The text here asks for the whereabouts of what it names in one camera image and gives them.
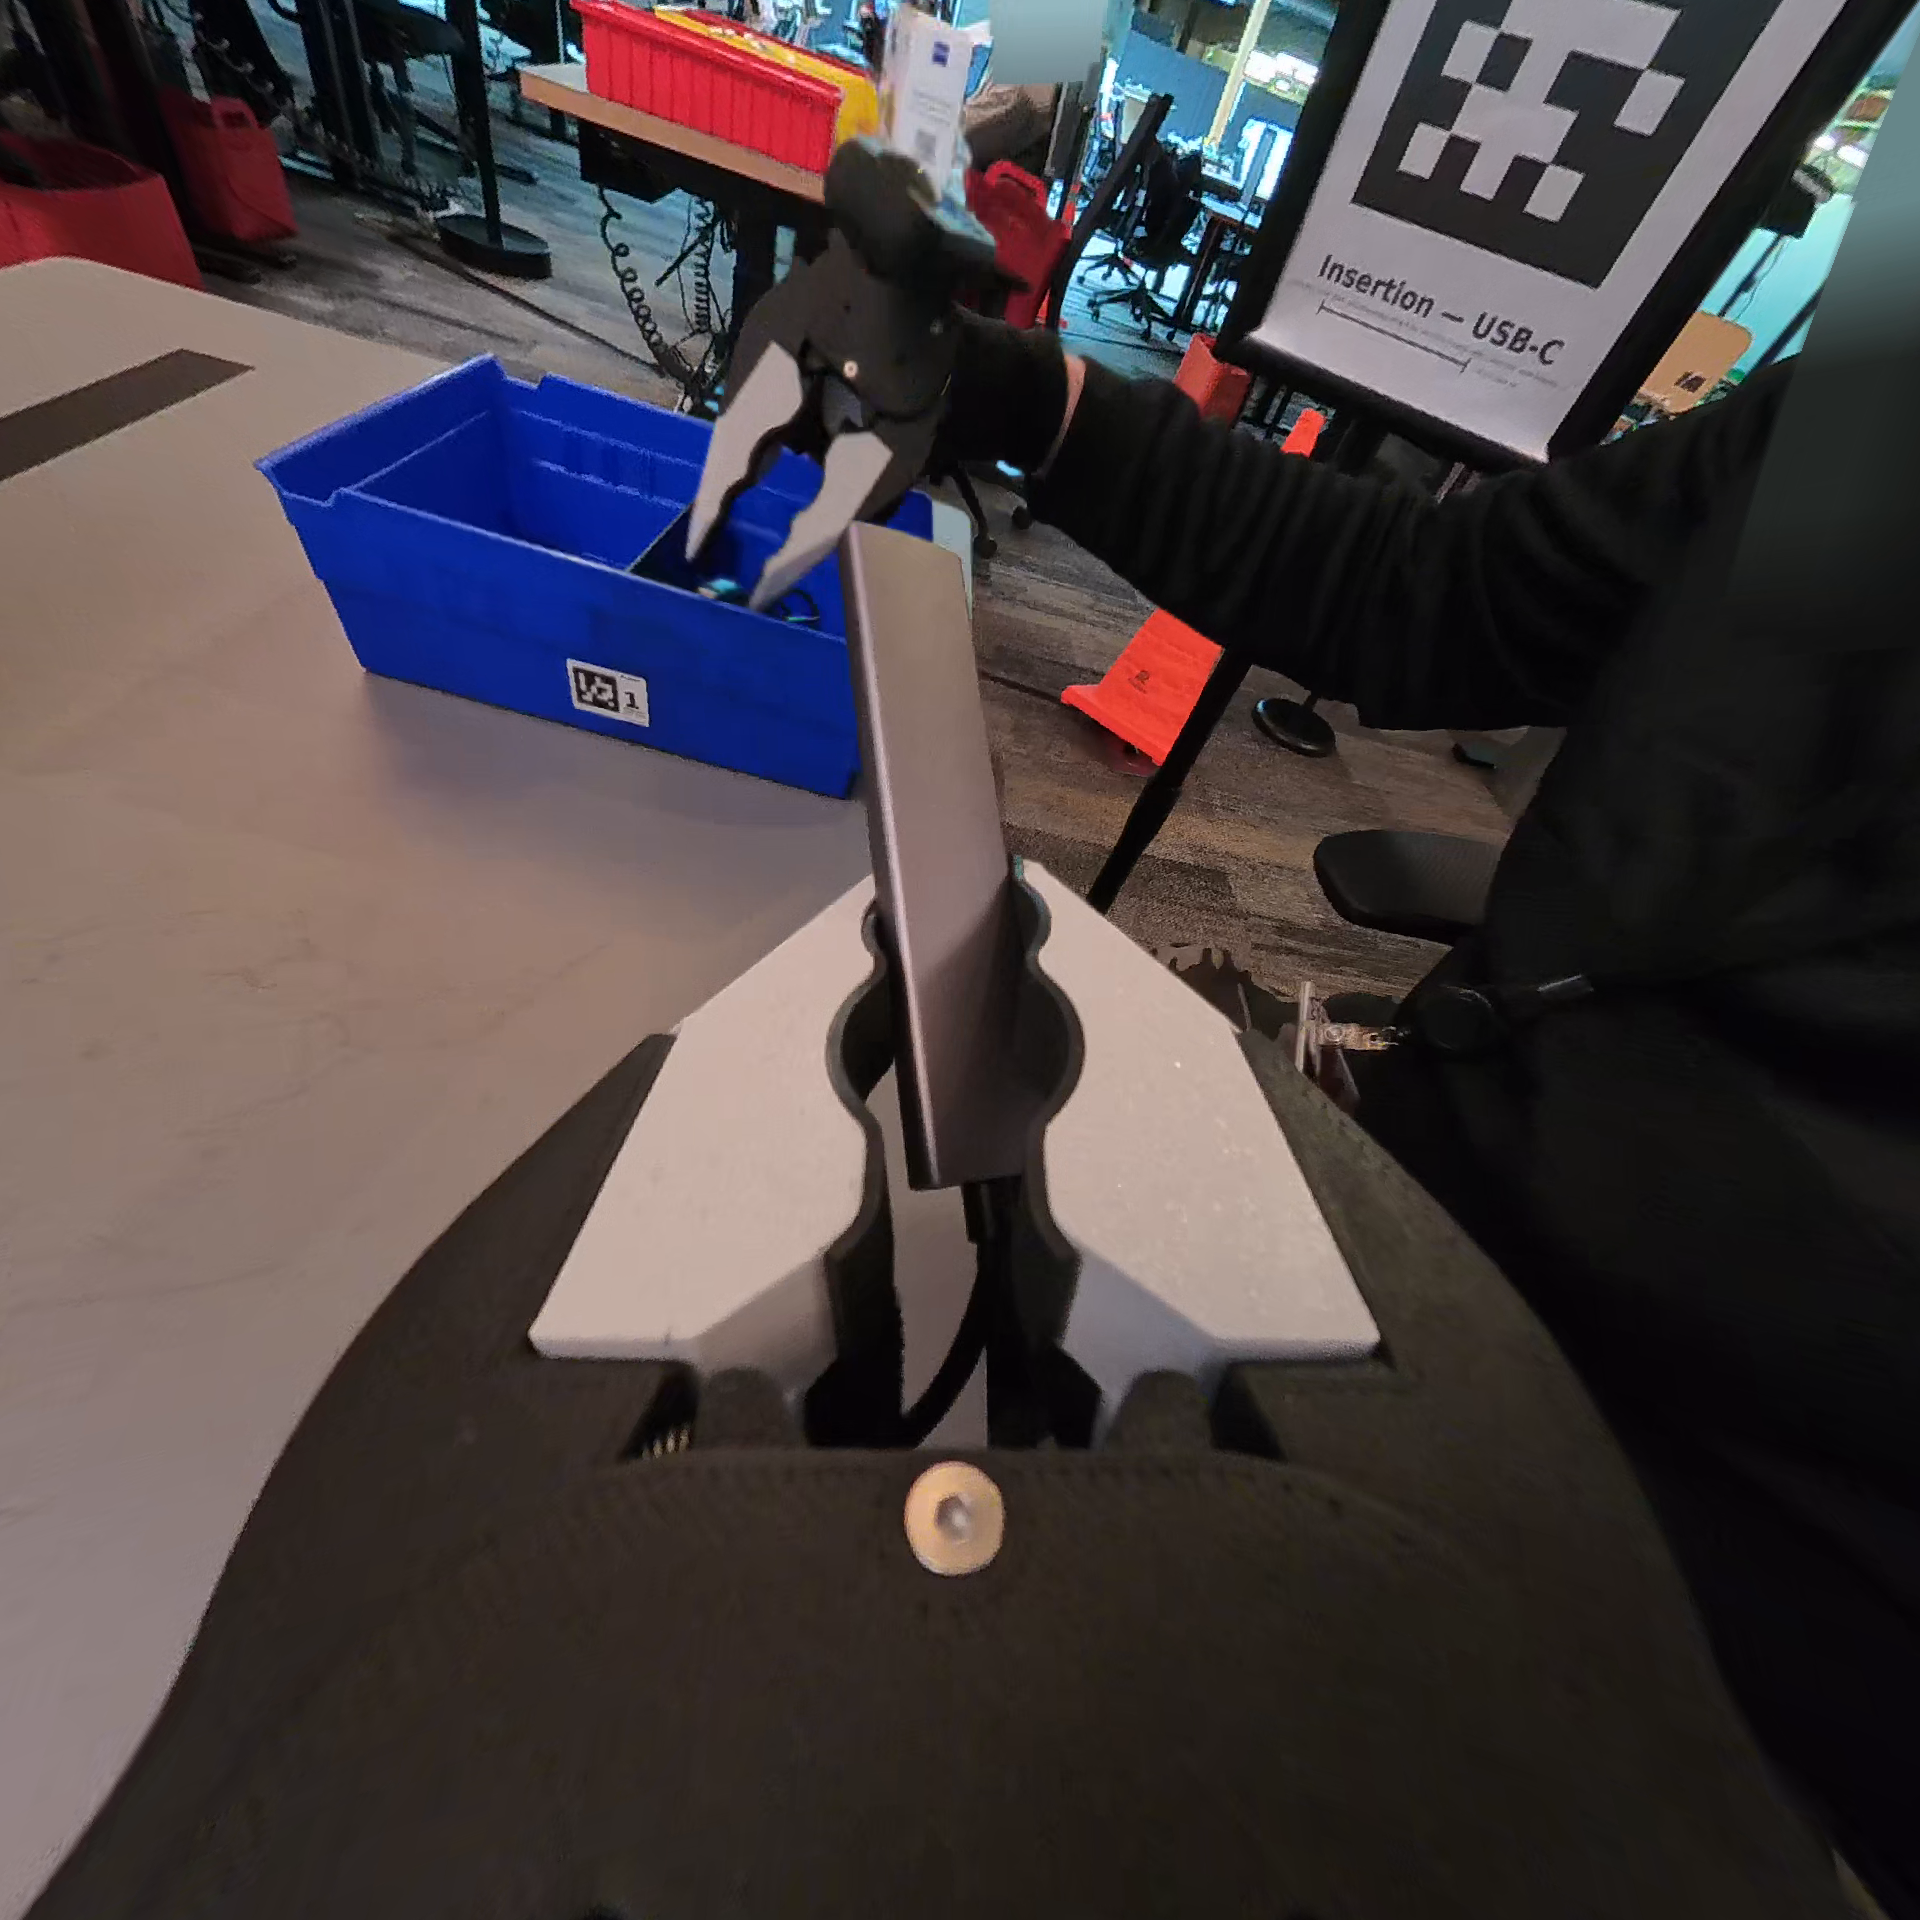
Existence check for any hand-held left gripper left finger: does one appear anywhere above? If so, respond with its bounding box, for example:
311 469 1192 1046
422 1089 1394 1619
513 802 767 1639
525 897 902 1450

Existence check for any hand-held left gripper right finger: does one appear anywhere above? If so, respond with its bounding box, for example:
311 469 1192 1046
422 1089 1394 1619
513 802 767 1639
1008 854 1383 1450

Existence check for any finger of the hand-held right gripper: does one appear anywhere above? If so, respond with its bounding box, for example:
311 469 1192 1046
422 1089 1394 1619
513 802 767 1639
682 342 812 564
748 427 894 615

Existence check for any blue plastic bin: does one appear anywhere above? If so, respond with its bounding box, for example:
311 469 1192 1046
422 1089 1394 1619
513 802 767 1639
256 351 938 799

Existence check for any grey usb hub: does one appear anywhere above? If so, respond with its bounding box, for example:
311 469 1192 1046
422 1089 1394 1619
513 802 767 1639
837 519 1039 1193

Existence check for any person's right forearm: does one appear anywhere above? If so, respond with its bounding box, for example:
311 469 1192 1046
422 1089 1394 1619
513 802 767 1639
1036 358 1576 735

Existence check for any person's right hand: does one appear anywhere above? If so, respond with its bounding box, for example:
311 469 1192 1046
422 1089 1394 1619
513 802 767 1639
937 316 1074 478

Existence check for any white carton box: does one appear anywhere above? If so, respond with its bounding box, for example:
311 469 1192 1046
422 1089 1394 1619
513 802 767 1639
877 6 993 165

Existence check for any wooden work desk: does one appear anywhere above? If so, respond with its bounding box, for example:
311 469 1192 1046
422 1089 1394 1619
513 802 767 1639
516 59 902 394

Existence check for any red plastic bin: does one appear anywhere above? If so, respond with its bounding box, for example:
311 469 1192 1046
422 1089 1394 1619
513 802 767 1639
569 0 846 175

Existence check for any black pole stand round base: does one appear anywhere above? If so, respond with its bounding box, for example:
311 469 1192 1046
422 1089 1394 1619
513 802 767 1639
431 0 552 281

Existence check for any orange traffic cone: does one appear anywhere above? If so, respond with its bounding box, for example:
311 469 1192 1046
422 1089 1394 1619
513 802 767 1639
1055 609 1230 771

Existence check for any red fabric bag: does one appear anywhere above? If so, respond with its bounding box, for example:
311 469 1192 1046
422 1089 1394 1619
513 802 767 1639
0 127 202 295
157 86 302 250

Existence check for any black framed marker sign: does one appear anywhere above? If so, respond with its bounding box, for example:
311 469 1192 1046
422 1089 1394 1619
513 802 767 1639
1082 0 1876 917

